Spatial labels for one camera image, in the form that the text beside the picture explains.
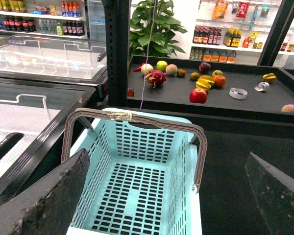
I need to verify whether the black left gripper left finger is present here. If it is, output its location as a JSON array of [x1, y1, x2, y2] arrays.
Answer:
[[0, 149, 90, 235]]

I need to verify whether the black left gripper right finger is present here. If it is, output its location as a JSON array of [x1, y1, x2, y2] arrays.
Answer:
[[245, 152, 294, 235]]

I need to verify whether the light blue plastic basket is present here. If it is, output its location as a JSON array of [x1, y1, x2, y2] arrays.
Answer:
[[67, 108, 202, 235]]

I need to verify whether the grey basket handle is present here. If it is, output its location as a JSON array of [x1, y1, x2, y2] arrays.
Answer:
[[61, 108, 208, 192]]

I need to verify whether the green red mango small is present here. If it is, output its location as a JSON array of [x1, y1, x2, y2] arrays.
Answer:
[[212, 70, 223, 77]]

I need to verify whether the peach at tray front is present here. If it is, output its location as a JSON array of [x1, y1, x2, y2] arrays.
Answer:
[[281, 104, 294, 113]]

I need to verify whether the yellow starfruit far right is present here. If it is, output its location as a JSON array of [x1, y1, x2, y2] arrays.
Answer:
[[263, 73, 277, 84]]

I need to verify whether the glass top freezer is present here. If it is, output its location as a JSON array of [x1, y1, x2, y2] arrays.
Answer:
[[0, 35, 107, 205]]

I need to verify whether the orange persimmon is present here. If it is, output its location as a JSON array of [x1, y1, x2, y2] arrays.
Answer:
[[213, 75, 226, 87]]

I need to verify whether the red apple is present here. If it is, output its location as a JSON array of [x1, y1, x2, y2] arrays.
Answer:
[[189, 88, 208, 104]]

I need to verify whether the yellow starfruit pair front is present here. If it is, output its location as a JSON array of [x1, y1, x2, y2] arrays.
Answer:
[[196, 79, 211, 91]]

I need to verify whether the small dark red fruit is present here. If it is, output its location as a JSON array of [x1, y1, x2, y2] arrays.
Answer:
[[127, 87, 135, 97]]

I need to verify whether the black fruit display tray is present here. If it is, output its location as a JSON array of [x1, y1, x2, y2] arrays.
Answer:
[[127, 56, 294, 124]]

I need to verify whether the brown kiwi right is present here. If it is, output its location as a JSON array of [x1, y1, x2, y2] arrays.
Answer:
[[190, 72, 200, 81]]

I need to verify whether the brown kiwi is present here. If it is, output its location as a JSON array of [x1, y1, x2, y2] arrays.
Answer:
[[176, 69, 186, 77], [190, 72, 200, 81]]

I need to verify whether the dark purple fruit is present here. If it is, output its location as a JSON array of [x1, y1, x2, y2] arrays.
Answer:
[[198, 62, 211, 73]]

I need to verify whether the brown kiwi left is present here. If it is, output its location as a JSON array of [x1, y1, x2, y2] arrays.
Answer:
[[176, 69, 186, 77]]

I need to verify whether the red chili pepper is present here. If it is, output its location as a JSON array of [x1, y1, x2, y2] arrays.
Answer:
[[133, 63, 146, 71]]

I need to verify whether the pink dragon fruit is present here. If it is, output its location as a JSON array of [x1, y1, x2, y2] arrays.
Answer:
[[145, 70, 166, 88]]

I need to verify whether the peach near green apple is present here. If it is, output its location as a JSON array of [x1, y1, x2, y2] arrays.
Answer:
[[166, 64, 178, 75]]

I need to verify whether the white onion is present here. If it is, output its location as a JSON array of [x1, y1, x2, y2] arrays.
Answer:
[[141, 64, 154, 76]]

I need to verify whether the green apple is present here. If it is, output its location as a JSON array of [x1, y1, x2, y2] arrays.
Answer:
[[156, 60, 168, 72]]

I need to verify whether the green potted plant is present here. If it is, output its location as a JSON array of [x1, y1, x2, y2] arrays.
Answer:
[[129, 0, 187, 58]]

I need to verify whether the white tape ring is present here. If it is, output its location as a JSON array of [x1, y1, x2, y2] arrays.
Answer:
[[229, 87, 248, 100]]

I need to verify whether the black shelf upright post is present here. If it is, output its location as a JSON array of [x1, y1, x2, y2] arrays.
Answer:
[[102, 0, 131, 107]]

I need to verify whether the hanging purple cable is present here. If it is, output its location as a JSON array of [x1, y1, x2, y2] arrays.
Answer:
[[139, 0, 160, 110]]

